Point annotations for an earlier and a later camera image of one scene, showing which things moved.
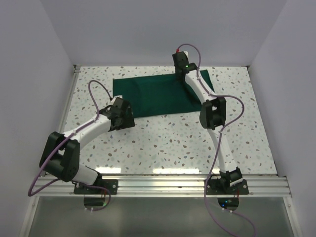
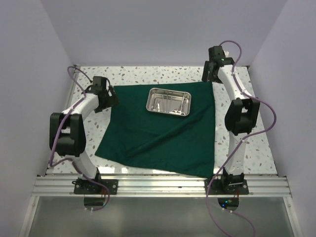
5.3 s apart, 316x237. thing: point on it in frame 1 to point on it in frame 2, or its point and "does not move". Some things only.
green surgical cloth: [157, 95] to [180, 143]
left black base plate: [111, 184] does not move
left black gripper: [128, 122] to [112, 100]
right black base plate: [216, 187] does not move
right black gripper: [177, 78] to [207, 75]
